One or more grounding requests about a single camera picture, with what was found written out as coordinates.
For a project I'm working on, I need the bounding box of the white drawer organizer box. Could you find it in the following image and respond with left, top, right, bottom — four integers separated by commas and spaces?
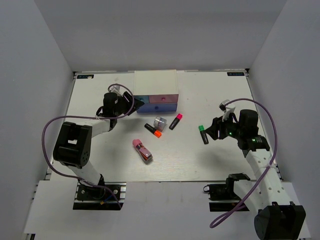
133, 69, 178, 96

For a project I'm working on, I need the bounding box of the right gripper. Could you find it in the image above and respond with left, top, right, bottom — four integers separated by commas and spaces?
205, 111, 244, 141

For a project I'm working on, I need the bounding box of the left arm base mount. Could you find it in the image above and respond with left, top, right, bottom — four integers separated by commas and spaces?
72, 182, 127, 211

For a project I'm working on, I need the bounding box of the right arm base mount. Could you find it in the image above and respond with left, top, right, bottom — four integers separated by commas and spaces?
203, 173, 251, 212

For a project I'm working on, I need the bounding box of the corner label sticker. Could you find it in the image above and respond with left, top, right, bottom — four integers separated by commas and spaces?
76, 74, 94, 79
227, 72, 245, 77

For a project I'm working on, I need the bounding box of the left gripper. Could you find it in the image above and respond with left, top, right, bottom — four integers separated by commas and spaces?
114, 91, 145, 117

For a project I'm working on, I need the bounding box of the green cap highlighter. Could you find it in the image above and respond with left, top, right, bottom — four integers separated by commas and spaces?
198, 125, 209, 145

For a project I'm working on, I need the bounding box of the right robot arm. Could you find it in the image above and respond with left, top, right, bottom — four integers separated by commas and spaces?
203, 109, 306, 240

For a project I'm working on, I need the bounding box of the left corner label sticker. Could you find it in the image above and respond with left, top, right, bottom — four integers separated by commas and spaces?
76, 74, 94, 79

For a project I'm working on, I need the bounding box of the pink drawer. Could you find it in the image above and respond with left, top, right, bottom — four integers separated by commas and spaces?
148, 94, 179, 104

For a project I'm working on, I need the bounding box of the pink cap highlighter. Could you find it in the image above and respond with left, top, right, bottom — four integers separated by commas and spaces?
169, 113, 183, 130

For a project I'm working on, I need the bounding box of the orange cap highlighter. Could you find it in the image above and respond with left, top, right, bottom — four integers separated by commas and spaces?
144, 123, 162, 138

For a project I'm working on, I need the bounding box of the right corner label sticker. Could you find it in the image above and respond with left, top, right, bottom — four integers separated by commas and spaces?
227, 72, 245, 77

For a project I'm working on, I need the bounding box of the small blue drawer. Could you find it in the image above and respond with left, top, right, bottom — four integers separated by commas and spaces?
134, 95, 150, 104

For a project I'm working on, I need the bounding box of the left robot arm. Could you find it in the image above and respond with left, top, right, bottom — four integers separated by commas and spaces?
53, 91, 145, 200

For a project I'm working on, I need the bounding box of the wide blue drawer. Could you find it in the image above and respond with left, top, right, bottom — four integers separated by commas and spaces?
137, 103, 178, 113

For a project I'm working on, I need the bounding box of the pink cap clip tube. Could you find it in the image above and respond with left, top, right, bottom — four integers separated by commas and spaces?
132, 139, 153, 164

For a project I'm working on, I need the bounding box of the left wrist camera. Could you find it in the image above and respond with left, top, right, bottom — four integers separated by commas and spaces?
108, 85, 121, 95

